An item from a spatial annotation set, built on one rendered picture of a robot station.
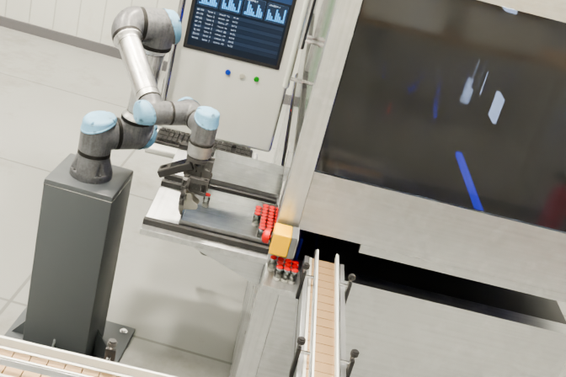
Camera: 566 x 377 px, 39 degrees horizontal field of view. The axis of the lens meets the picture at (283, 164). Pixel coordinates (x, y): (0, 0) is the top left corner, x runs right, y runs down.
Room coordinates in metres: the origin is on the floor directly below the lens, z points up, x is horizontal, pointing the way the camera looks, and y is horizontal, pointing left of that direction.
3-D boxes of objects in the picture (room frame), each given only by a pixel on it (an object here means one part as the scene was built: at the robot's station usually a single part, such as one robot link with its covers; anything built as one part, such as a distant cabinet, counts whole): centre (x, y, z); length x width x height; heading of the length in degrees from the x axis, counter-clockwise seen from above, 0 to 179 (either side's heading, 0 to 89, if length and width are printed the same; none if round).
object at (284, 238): (2.10, -0.06, 1.00); 0.08 x 0.07 x 0.07; 93
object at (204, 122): (2.27, 0.26, 1.21); 0.09 x 0.08 x 0.11; 36
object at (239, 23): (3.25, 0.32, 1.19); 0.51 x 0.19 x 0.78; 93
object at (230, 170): (2.69, 0.09, 0.90); 0.34 x 0.26 x 0.04; 93
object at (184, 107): (2.34, 0.33, 1.21); 0.11 x 0.11 x 0.08; 36
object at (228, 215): (2.35, 0.10, 0.90); 0.34 x 0.26 x 0.04; 93
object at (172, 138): (3.05, 0.33, 0.82); 0.40 x 0.14 x 0.02; 94
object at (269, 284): (2.09, -0.10, 0.87); 0.14 x 0.13 x 0.02; 93
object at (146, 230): (2.52, 0.15, 0.87); 0.70 x 0.48 x 0.02; 3
